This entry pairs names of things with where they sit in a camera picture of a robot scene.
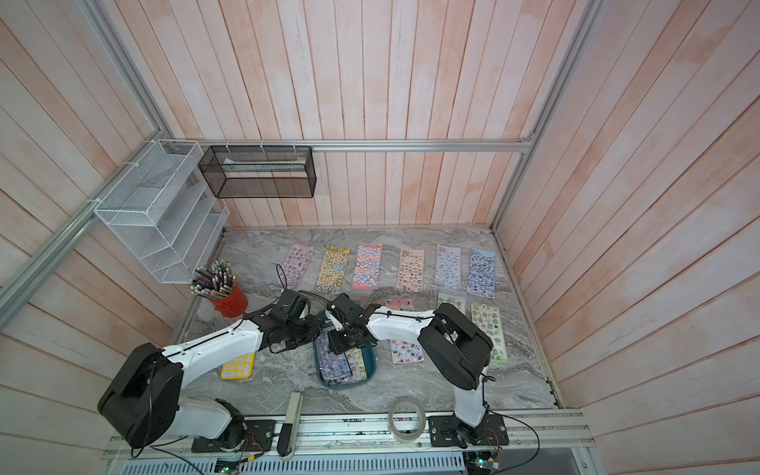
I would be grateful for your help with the light blue sticker sheet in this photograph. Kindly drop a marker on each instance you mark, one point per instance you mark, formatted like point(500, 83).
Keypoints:
point(448, 267)

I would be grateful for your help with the yellow calculator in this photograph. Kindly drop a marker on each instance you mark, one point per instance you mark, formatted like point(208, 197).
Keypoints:
point(240, 368)

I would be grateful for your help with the red blue cat sticker sheet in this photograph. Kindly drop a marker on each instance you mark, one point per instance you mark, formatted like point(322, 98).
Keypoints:
point(367, 267)

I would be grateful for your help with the green sticker sheet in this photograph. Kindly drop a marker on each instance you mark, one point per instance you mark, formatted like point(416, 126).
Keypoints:
point(458, 301)
point(488, 319)

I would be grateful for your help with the colourful small sticker sheet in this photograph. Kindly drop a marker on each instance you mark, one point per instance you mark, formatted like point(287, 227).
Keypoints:
point(332, 270)

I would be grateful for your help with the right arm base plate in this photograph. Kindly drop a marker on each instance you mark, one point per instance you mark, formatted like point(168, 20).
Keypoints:
point(448, 431)

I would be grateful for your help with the pastel sticker sheet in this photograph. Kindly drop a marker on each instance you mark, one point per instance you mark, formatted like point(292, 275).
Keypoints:
point(411, 270)

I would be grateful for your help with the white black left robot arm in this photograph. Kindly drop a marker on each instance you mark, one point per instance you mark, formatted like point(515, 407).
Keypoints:
point(144, 403)

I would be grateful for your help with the red pencil cup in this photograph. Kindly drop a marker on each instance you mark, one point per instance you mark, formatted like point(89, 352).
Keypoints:
point(219, 285)

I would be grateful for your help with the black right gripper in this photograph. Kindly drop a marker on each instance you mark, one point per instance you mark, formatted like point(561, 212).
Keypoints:
point(336, 345)

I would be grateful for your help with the teal storage box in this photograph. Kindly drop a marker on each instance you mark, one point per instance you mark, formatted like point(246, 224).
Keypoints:
point(368, 355)

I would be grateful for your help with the grey stapler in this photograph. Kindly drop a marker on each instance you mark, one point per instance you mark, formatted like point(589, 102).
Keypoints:
point(289, 429)

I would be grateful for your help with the black mesh wall basket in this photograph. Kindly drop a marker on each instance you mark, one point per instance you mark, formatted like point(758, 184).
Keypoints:
point(234, 172)

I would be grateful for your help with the purple sticker sheet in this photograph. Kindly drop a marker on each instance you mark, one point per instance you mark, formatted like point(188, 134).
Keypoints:
point(334, 368)

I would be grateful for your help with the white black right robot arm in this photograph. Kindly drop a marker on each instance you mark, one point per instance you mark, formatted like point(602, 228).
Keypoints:
point(459, 349)

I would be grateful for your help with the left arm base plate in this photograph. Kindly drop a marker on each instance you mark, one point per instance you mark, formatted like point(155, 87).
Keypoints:
point(255, 435)

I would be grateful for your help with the white mesh wall shelf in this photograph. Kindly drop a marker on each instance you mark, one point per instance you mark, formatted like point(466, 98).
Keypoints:
point(167, 220)

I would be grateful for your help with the clear tape roll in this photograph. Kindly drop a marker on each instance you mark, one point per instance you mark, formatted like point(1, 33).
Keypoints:
point(407, 420)

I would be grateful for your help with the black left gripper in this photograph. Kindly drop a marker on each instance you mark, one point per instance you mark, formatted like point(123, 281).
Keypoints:
point(313, 332)

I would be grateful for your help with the pink yellow cat sticker sheet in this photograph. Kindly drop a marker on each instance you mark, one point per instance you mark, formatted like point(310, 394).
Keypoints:
point(404, 352)

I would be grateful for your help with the dark blue sticker sheet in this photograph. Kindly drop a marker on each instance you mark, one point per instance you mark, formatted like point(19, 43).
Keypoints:
point(482, 274)

